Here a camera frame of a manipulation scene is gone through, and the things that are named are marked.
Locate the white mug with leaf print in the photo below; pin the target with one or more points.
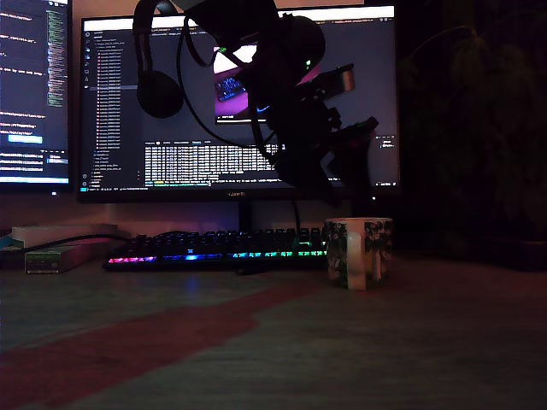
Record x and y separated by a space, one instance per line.
357 256

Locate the large computer monitor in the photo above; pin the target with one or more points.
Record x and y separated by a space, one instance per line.
376 60

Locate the backlit black keyboard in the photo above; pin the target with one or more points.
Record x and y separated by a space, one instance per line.
213 248

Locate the dark houseplant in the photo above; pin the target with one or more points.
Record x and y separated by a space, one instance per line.
478 107

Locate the black headphones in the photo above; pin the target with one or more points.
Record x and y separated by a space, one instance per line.
160 96

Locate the dark plant pot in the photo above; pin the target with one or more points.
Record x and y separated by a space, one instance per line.
521 256

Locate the long white box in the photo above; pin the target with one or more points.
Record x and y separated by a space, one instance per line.
51 232

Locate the long green box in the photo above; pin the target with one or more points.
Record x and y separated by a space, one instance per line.
47 260

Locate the side computer monitor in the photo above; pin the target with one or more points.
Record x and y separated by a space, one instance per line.
25 107

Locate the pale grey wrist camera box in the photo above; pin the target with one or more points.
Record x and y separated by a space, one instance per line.
347 80

